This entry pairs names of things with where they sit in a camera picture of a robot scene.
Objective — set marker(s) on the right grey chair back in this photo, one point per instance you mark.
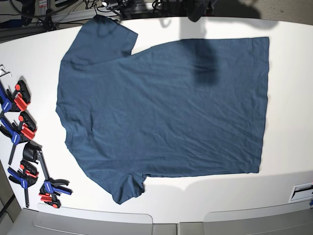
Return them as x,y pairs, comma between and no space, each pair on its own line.
288,219

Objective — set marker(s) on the grey chair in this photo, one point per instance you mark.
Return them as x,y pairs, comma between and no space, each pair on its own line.
68,221
288,219

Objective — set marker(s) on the silver metal hook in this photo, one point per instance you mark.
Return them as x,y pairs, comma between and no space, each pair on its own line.
4,72

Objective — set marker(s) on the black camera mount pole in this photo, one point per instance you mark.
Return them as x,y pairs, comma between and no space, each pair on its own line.
196,9

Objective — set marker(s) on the left grey chair back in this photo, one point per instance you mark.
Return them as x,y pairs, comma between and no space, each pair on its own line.
68,221

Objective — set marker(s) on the dark blue T-shirt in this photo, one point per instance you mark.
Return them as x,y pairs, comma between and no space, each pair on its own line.
186,108

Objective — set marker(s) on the long black bar clamp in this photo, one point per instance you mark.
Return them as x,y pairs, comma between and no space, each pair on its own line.
51,188

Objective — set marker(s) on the top blue red bar clamp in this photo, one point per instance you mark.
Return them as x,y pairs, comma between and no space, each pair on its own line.
17,101

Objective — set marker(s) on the blue red bar clamp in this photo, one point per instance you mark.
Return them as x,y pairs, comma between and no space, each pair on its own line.
17,101
24,132
26,177

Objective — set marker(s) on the aluminium frame rail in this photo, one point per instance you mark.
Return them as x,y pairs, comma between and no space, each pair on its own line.
83,15

